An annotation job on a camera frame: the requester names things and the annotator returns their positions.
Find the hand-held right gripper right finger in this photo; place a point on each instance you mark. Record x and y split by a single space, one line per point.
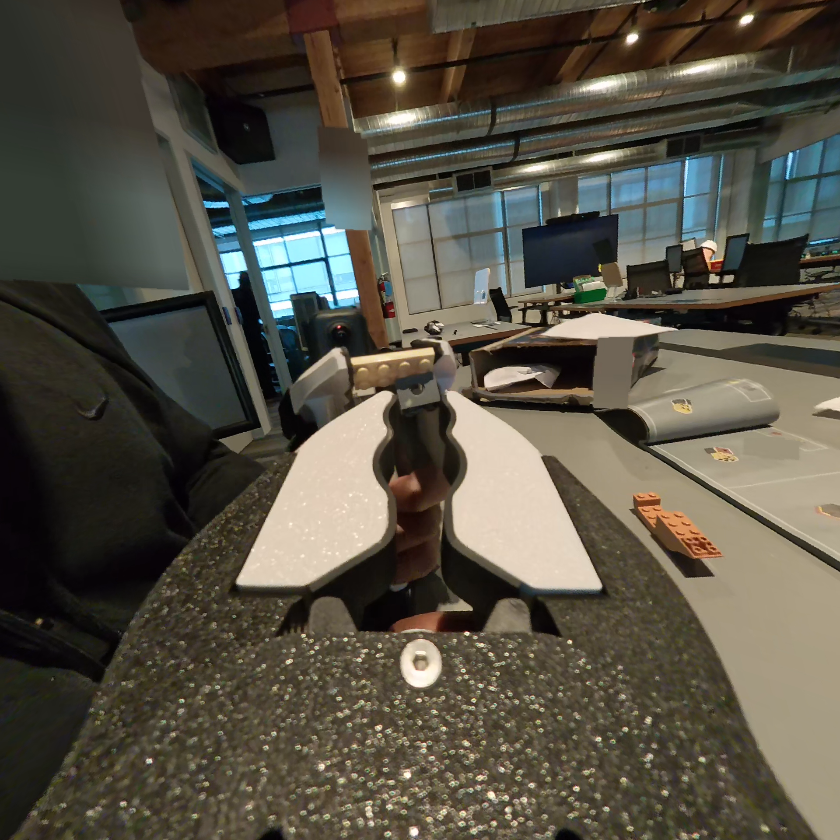
518 512

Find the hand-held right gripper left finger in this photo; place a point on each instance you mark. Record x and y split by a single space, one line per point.
315 512

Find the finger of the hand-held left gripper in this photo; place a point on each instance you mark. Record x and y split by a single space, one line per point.
325 377
446 367

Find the small grey toy brick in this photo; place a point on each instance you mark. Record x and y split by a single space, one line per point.
420 394

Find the tan toy brick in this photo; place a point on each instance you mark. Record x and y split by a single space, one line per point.
387 367

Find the grey desk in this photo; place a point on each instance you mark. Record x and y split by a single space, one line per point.
656 623

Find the person's left hand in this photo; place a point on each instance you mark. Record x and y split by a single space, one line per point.
420 518

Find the grey office table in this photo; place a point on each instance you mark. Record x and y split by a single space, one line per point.
472 331

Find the red fire extinguisher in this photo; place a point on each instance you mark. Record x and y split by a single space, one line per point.
388 302

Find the wooden column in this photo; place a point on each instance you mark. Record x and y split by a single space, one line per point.
367 275

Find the small crumpled white paper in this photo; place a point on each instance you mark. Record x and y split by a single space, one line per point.
518 377

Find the open cardboard box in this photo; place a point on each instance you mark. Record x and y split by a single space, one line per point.
544 396

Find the black-framed grey panel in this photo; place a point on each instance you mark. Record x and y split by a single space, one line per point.
177 361

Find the green box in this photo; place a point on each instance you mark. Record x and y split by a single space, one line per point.
589 292

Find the flat white paper sheet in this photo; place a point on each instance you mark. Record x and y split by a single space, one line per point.
604 326

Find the orange toy brick assembly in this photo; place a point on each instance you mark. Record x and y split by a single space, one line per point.
682 531

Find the large black monitor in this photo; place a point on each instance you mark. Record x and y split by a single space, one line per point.
568 253

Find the grey instruction booklet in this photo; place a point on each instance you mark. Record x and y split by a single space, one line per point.
709 410

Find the black office chair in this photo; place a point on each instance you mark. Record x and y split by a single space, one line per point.
649 275
774 259

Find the person's torso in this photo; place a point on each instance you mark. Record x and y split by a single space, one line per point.
79 459

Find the long wooden-edged table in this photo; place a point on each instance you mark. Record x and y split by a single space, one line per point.
689 298

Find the black wall speaker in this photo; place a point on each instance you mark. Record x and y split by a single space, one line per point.
243 134

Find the thin silver ventilation duct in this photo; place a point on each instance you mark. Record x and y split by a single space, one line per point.
558 161

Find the large silver ventilation duct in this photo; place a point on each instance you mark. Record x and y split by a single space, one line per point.
590 92

